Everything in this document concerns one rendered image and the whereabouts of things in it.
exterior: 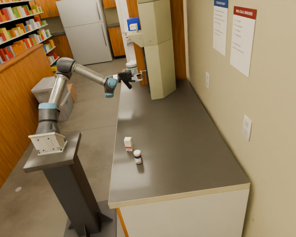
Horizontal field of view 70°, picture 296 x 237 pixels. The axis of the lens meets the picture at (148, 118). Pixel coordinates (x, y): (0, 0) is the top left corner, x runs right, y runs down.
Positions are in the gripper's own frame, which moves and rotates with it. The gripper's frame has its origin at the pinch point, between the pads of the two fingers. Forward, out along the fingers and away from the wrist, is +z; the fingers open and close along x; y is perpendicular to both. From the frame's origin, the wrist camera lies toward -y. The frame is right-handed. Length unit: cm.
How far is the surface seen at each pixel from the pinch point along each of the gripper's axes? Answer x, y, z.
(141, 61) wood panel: 31.7, 4.0, 1.7
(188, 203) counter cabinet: -109, -28, 15
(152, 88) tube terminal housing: -5.3, -9.8, 8.1
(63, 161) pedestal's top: -72, -20, -57
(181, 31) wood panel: 32, 27, 42
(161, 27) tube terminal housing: -0.6, 38.2, 21.2
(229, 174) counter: -102, -20, 38
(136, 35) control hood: -5.2, 35.4, 1.4
